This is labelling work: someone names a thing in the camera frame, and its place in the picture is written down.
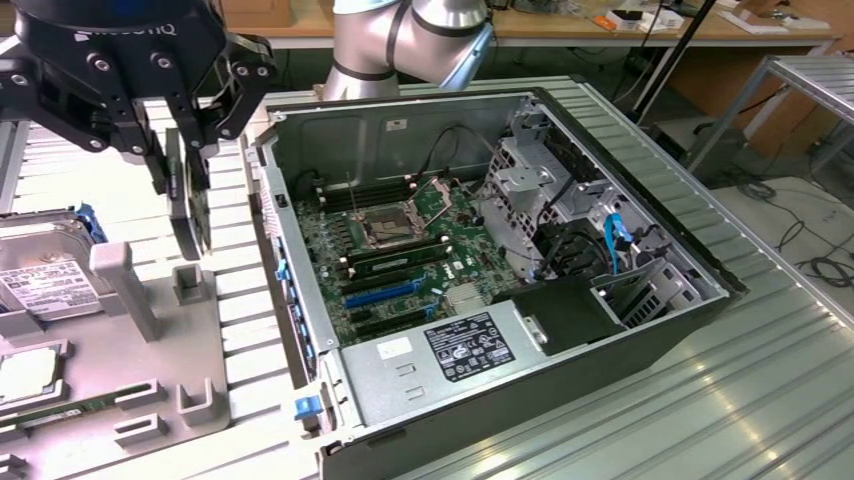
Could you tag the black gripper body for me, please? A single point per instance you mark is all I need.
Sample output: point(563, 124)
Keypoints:
point(120, 50)

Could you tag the black graphics card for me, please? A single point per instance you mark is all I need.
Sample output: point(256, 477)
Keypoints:
point(186, 225)

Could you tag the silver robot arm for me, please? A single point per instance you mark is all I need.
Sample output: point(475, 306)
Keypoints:
point(373, 40)

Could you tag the black RAM slot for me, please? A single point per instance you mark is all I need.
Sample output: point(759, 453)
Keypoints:
point(367, 189)
point(368, 200)
point(396, 251)
point(368, 194)
point(393, 246)
point(367, 184)

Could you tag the thin locking lever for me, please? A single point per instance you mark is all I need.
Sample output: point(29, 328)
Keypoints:
point(353, 197)

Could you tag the hard disk with blue carrier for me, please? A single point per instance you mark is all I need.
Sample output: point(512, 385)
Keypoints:
point(40, 285)

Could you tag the CPU socket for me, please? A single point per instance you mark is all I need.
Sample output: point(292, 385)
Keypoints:
point(387, 225)

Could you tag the metal socket cover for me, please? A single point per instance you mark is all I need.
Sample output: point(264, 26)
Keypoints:
point(433, 197)

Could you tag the green RAM stick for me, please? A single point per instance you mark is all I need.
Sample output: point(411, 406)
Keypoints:
point(400, 261)
point(66, 411)

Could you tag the long black expansion slot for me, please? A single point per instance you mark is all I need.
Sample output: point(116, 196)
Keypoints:
point(400, 331)
point(389, 316)
point(383, 283)

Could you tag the green motherboard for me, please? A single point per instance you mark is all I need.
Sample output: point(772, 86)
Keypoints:
point(460, 240)

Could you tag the silver drive cage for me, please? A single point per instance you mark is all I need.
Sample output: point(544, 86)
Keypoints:
point(527, 175)

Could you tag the blue expansion slot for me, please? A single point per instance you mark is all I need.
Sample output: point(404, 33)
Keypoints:
point(387, 295)

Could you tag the silver CPU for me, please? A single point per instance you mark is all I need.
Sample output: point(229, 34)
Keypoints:
point(26, 372)

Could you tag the wooden workbench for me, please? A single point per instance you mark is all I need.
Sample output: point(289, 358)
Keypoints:
point(567, 25)

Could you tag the grey parts rack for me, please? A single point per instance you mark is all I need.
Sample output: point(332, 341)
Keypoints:
point(100, 380)

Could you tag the silver chipset heat sink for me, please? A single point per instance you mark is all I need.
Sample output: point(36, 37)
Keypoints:
point(467, 300)

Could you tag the small orange box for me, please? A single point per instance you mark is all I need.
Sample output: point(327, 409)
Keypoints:
point(605, 22)

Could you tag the white and black box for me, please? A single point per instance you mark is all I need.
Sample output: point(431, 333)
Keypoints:
point(649, 20)

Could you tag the grey power supply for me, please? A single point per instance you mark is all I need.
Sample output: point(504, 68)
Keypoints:
point(400, 385)

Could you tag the blue case latch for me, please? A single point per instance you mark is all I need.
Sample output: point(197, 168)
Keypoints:
point(305, 407)

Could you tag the black stand pole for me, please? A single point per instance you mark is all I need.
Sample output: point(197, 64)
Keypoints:
point(673, 50)

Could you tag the open black PC case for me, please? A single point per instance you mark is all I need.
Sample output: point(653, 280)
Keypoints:
point(467, 415)

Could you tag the silver perforated disk bay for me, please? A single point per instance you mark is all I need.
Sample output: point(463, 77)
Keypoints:
point(656, 300)

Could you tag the white flat package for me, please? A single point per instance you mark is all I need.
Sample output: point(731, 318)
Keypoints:
point(754, 22)

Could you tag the black chassis switch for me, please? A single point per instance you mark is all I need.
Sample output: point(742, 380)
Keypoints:
point(280, 200)

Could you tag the aluminium frame table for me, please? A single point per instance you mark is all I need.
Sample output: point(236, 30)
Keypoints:
point(800, 70)

